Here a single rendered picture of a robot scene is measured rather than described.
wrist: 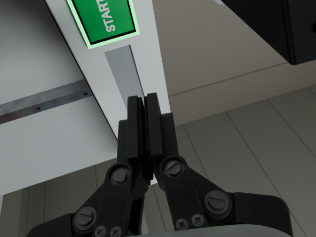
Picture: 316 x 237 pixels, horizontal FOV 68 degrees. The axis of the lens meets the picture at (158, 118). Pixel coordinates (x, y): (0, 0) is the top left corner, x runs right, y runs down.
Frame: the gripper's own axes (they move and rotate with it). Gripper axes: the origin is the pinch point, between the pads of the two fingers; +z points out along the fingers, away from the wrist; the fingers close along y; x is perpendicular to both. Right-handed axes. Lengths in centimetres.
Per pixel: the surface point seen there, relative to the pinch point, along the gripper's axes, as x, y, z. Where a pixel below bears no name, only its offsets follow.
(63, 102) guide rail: -18.3, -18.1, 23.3
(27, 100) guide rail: -16.9, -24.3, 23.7
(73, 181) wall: -150, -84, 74
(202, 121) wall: -154, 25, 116
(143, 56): -6.0, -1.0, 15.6
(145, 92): -11.6, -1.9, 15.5
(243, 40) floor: -86, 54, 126
